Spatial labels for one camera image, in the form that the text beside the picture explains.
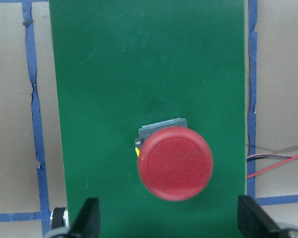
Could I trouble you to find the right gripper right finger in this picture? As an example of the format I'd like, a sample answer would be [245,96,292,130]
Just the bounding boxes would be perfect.
[237,195,283,238]

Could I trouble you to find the green conveyor belt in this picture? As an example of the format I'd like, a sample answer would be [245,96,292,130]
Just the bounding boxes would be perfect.
[50,0,246,238]

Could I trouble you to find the red and black wires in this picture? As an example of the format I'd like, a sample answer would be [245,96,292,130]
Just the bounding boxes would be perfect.
[245,142,298,179]

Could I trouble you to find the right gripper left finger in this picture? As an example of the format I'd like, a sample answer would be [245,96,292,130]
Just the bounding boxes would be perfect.
[68,197,100,238]

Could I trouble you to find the red push button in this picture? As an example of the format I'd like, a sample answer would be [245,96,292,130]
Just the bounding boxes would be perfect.
[135,118,214,201]

